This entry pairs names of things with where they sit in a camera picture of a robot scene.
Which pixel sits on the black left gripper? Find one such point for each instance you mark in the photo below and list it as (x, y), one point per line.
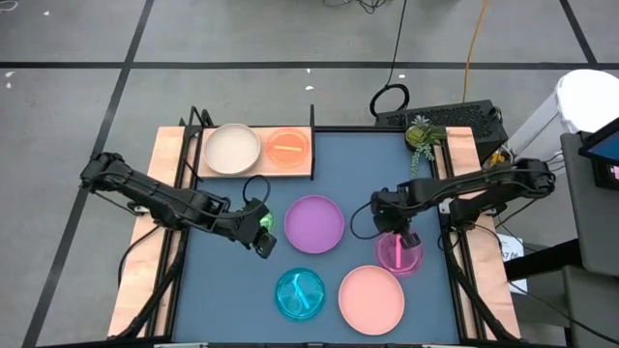
(246, 227)

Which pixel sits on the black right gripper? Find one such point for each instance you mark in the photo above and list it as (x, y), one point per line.
(392, 212)

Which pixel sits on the clear pink plate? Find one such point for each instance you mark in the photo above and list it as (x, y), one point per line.
(387, 261)

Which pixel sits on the opaque purple plate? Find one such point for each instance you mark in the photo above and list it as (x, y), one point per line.
(314, 224)

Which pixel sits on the clear teal plate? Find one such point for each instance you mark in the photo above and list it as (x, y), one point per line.
(300, 295)

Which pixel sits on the opaque salmon plate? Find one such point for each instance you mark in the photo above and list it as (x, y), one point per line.
(371, 299)

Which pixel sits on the clear orange plate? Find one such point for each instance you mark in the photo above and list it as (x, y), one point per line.
(287, 148)

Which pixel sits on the cream white plate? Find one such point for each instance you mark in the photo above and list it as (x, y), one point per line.
(232, 149)

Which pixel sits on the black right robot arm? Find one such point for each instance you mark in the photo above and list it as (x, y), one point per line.
(483, 183)

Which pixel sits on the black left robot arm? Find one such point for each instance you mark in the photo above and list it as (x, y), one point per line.
(159, 200)

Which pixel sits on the wooden table side board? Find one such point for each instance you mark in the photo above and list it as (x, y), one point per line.
(488, 270)
(140, 270)

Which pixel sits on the white paper label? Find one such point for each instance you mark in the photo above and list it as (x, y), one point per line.
(512, 256)

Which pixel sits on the succulent plant in black pot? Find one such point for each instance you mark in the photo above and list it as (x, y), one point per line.
(421, 136)

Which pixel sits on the black perforated computer case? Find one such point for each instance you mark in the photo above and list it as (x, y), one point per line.
(459, 121)

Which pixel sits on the grey cart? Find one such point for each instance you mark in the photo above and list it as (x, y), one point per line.
(595, 232)

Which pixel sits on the tablet screen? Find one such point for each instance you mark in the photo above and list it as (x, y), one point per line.
(604, 150)

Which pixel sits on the white bin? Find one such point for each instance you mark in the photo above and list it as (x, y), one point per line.
(580, 101)

